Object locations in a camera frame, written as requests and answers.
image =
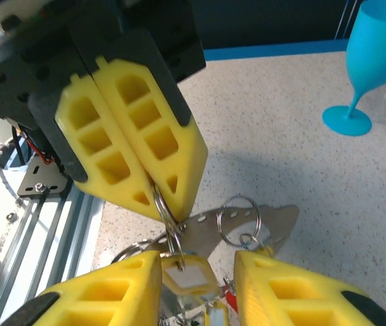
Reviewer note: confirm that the blue plastic wine cup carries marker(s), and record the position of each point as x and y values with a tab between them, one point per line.
372	51

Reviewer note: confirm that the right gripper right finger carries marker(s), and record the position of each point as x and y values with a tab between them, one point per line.
281	299

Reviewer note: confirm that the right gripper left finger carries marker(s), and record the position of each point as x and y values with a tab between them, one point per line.
118	299

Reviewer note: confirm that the red key tag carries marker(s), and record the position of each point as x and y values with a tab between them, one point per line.
230	299

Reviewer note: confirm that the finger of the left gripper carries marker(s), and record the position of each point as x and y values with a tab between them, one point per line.
175	163
87	159

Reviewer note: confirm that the yellow key tag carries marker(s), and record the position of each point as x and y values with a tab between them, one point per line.
216	317
187	276
266	251

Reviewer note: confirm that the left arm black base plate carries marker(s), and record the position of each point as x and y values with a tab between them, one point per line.
33	173

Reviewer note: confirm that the aluminium front rail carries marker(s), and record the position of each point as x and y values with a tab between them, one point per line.
43	237

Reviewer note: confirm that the blue table border strip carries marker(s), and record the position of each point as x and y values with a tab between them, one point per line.
274	50

